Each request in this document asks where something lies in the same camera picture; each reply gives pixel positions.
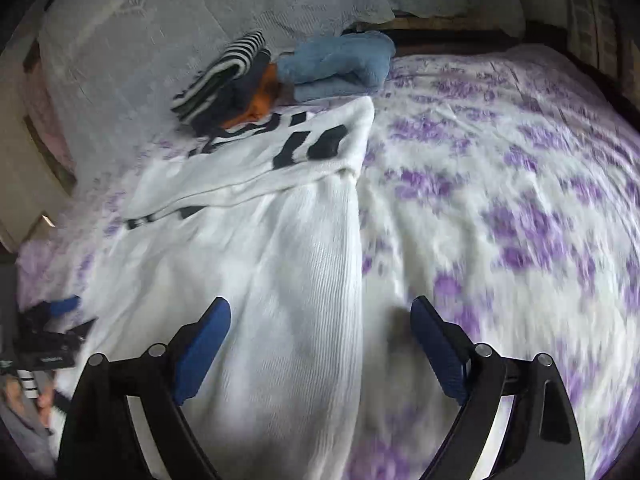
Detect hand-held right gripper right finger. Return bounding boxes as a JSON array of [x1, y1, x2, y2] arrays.
[[410, 296, 586, 480]]

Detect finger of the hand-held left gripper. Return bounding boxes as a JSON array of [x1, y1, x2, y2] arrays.
[[64, 317, 99, 342], [47, 296, 82, 317]]

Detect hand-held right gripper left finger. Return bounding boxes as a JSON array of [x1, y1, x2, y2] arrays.
[[56, 296, 232, 480]]

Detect white sweater with black trim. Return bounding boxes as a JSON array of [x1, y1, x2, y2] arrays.
[[75, 95, 376, 480]]

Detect person's left forearm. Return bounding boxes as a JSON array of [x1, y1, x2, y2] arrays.
[[0, 400, 56, 467]]

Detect person's left hand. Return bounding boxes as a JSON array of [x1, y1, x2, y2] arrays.
[[35, 375, 58, 433]]

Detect lilac cloth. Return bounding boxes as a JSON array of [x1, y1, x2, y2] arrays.
[[15, 237, 86, 306]]

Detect light wooden furniture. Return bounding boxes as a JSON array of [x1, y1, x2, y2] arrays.
[[0, 25, 57, 253]]

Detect purple floral bedsheet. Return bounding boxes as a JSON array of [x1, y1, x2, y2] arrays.
[[15, 42, 640, 480]]

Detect pink floral pillow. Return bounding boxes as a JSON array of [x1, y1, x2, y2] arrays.
[[22, 55, 76, 173]]

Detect dark navy folded garment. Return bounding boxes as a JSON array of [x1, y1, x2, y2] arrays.
[[197, 52, 273, 128]]

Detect orange garment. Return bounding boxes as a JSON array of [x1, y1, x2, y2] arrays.
[[220, 62, 282, 130]]

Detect black and white striped garment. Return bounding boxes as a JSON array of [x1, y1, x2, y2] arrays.
[[171, 31, 271, 122]]

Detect white lace bed cover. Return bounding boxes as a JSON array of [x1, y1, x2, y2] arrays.
[[37, 0, 526, 188]]

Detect blue fleece garment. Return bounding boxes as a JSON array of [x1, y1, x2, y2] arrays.
[[276, 31, 397, 102]]

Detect beige checked curtain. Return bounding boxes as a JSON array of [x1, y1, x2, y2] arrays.
[[560, 0, 638, 88]]

